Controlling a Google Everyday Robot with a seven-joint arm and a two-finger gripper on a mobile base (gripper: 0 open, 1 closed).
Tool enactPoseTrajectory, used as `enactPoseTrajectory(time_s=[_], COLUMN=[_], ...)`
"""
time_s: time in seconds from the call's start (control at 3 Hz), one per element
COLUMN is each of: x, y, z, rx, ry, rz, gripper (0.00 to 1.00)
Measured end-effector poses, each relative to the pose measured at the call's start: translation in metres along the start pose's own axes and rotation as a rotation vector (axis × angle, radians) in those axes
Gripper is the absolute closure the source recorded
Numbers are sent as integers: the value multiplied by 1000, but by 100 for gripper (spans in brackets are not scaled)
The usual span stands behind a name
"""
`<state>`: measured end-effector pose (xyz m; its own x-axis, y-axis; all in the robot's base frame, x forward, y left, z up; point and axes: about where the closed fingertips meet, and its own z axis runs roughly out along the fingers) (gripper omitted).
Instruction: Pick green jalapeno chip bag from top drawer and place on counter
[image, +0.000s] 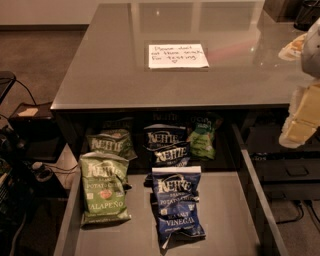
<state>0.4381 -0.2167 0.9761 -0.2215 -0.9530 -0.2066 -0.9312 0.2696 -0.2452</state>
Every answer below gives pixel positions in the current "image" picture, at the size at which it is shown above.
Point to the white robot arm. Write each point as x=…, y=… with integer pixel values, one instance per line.
x=306, y=48

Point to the dark cup on counter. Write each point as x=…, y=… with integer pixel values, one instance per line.
x=307, y=15

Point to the light green snack bag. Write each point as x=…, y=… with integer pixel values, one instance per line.
x=202, y=135

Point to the open grey top drawer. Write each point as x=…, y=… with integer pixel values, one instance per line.
x=233, y=211

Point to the front blue vinegar chip bag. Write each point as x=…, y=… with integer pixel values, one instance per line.
x=176, y=192

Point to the middle dark blue chip bag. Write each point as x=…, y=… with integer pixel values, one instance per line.
x=173, y=155

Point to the dark blue chip bag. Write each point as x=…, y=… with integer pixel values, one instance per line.
x=173, y=155
x=161, y=135

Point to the rear dark blue chip bag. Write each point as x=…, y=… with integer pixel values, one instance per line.
x=161, y=135

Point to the rear green jalapeno chip bag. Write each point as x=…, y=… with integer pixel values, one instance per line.
x=115, y=141

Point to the green jalapeno chip bag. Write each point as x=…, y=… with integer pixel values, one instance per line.
x=104, y=177
x=115, y=141

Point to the front green jalapeno chip bag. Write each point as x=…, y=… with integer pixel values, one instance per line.
x=104, y=177

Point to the white handwritten paper note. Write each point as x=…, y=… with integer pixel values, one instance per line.
x=168, y=56

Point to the black side table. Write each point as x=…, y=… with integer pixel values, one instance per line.
x=37, y=127

